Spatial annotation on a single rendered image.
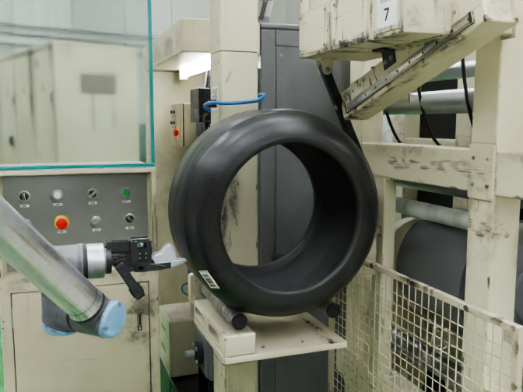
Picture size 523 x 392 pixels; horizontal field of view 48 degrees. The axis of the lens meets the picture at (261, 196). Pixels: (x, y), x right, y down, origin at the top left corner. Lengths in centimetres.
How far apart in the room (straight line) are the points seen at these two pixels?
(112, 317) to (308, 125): 69
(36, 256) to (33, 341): 101
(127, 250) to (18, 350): 84
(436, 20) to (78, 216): 139
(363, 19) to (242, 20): 48
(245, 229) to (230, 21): 67
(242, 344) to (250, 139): 55
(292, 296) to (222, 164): 41
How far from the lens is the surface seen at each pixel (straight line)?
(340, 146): 158
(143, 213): 223
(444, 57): 157
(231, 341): 160
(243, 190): 191
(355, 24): 162
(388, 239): 211
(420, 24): 146
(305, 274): 186
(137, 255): 154
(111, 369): 232
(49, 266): 130
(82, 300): 139
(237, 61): 190
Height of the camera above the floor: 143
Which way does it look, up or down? 7 degrees down
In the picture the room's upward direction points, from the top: straight up
